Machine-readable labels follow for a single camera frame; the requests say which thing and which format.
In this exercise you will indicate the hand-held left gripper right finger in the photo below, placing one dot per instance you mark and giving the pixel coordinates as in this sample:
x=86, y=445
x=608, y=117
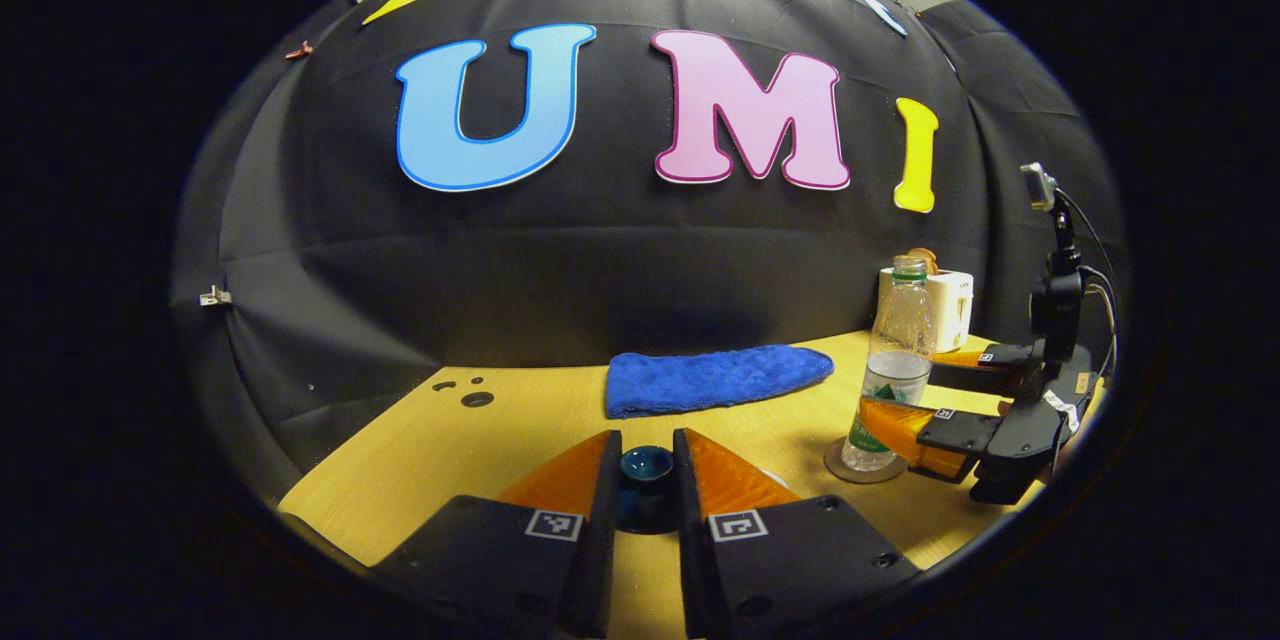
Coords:
x=690, y=540

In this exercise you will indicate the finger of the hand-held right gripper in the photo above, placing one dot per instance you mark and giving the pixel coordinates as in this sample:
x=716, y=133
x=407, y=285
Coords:
x=900, y=430
x=985, y=372

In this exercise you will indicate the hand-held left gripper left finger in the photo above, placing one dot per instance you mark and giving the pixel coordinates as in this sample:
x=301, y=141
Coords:
x=605, y=520

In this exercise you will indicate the round brown coaster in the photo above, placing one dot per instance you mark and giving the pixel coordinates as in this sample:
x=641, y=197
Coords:
x=880, y=475

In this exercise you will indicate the dark blue teacup lid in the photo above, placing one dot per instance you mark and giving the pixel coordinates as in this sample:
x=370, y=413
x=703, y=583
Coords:
x=646, y=468

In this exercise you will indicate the clear plastic water bottle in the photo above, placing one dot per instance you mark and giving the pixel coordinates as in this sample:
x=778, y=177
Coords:
x=900, y=340

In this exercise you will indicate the white toaster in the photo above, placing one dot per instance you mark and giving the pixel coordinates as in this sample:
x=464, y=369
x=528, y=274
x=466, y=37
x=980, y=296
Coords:
x=955, y=310

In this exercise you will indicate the brown toast slice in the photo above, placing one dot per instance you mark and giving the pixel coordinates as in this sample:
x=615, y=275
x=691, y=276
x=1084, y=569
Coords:
x=925, y=260

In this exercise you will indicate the blue towel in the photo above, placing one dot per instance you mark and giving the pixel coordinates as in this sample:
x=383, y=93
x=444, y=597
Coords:
x=710, y=378

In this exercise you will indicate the black backdrop cloth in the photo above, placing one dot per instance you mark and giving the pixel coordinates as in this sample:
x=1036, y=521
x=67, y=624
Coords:
x=620, y=250

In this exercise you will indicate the silver metal clip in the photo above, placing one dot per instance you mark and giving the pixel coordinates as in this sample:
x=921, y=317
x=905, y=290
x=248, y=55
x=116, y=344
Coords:
x=214, y=297

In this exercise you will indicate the small red clip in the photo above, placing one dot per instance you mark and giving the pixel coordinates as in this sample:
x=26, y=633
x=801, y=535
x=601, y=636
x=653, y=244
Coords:
x=298, y=50

